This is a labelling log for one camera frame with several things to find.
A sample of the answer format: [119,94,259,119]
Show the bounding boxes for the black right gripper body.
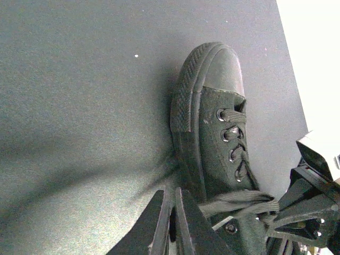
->
[285,159,339,202]

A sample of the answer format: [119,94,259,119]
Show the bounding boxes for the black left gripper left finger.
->
[108,190,172,255]

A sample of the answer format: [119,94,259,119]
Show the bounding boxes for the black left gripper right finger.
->
[175,188,234,255]

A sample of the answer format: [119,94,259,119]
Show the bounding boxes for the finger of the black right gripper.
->
[279,178,335,213]
[267,206,339,248]

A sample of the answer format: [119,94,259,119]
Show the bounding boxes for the black shoelace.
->
[199,190,279,225]

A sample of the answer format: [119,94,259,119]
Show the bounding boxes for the black canvas shoe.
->
[170,42,266,254]

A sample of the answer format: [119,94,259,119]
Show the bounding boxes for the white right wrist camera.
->
[296,130,339,184]

